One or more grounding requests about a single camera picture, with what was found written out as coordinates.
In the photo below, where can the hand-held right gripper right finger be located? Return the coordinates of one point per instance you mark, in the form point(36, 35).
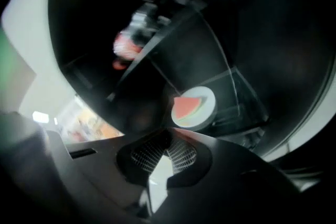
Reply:
point(223, 186)

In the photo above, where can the red white item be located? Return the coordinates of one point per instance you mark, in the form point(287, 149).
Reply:
point(124, 47)

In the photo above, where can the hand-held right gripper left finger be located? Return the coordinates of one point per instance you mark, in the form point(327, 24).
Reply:
point(105, 173)

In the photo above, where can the white round plate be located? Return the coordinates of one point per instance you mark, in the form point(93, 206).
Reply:
point(206, 98)

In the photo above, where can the red watermelon slice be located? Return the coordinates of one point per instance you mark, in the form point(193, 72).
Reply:
point(186, 107)

